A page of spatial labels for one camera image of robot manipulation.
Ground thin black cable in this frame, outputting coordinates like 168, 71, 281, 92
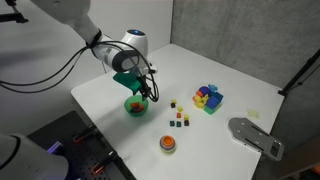
0, 44, 94, 87
0, 46, 96, 94

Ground black stand pole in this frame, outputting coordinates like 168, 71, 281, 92
277, 48, 320, 98

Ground black perforated base board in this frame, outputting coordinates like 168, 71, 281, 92
27, 110, 137, 180

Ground black camera stand bracket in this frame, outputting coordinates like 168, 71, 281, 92
0, 0, 30, 24

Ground orange toy piece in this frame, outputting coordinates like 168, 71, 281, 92
191, 90, 204, 102

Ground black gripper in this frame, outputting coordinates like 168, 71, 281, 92
135, 75, 152, 102

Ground black clamp orange tip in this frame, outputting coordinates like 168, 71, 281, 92
91, 150, 119, 176
72, 124, 97, 144

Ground rainbow stacking cups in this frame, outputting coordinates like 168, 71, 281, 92
159, 134, 177, 155

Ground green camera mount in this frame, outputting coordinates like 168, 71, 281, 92
112, 67, 143, 96

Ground gray metal mounting plate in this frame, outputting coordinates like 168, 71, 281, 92
227, 117, 285, 162

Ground large blue toy block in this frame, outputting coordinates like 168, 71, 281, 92
205, 91, 225, 110

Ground purple toy piece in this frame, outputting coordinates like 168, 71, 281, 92
197, 85, 212, 98

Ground purple glowing indicator light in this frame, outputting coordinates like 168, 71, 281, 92
46, 140, 64, 154

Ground green plastic bowl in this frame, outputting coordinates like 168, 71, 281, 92
123, 94, 150, 118

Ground pale yellow sticker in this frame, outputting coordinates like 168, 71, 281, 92
247, 108, 260, 119

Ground large green toy block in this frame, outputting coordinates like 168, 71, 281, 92
203, 103, 223, 116

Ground light blue toy piece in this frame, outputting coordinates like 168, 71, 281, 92
207, 83, 219, 93

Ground yellow toy piece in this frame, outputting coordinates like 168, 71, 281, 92
193, 94, 210, 109

